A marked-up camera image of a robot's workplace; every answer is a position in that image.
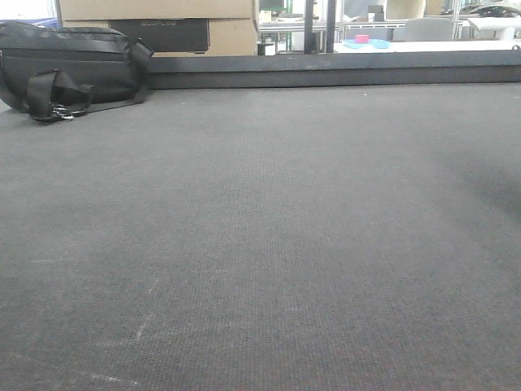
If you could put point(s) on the pink block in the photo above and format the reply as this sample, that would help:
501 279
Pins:
361 39

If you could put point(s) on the black vertical pole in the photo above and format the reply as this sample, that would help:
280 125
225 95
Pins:
309 35

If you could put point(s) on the light blue tray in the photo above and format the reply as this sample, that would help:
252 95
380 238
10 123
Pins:
371 44

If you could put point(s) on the black shoulder bag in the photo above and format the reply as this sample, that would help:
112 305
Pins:
57 74

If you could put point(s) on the black table edge rail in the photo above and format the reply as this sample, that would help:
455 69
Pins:
351 69

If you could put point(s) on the black diagonal frame post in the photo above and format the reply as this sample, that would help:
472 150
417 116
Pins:
330 25

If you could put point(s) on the large cardboard box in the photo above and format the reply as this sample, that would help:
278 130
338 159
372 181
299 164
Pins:
173 27

